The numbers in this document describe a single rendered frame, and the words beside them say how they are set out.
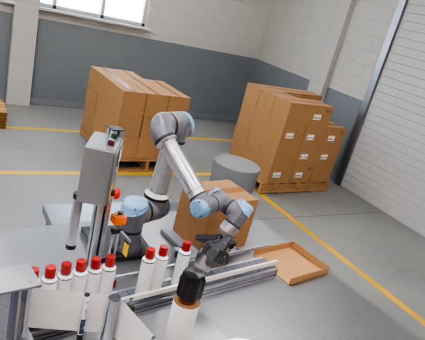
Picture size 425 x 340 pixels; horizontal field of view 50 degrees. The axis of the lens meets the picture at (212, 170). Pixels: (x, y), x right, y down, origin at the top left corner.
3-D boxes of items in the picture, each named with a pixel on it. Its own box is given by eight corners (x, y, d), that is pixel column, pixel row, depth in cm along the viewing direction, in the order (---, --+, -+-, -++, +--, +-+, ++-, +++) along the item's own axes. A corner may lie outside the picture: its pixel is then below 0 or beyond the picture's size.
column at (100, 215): (84, 295, 174) (112, 129, 152) (79, 288, 178) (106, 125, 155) (95, 292, 177) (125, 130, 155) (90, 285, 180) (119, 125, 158)
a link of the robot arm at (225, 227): (221, 216, 188) (231, 223, 194) (214, 226, 188) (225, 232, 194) (233, 226, 183) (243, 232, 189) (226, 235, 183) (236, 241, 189)
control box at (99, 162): (75, 202, 145) (83, 146, 139) (86, 181, 161) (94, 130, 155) (107, 208, 146) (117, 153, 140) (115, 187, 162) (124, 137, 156)
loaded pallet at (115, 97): (177, 171, 547) (193, 99, 516) (111, 171, 499) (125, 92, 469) (137, 135, 636) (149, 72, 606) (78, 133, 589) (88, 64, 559)
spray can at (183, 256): (174, 289, 183) (185, 246, 176) (167, 282, 186) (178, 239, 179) (185, 287, 186) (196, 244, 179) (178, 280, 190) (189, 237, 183)
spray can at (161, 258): (151, 296, 175) (162, 251, 168) (144, 288, 179) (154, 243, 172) (162, 293, 179) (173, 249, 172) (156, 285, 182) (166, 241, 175)
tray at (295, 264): (289, 285, 216) (291, 278, 214) (252, 256, 234) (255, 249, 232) (327, 273, 235) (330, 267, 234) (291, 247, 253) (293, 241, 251)
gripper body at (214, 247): (210, 261, 182) (229, 236, 182) (198, 249, 188) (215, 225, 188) (221, 266, 187) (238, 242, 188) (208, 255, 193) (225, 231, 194)
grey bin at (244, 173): (213, 233, 423) (230, 173, 402) (190, 210, 458) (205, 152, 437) (252, 231, 449) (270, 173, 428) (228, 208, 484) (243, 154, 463)
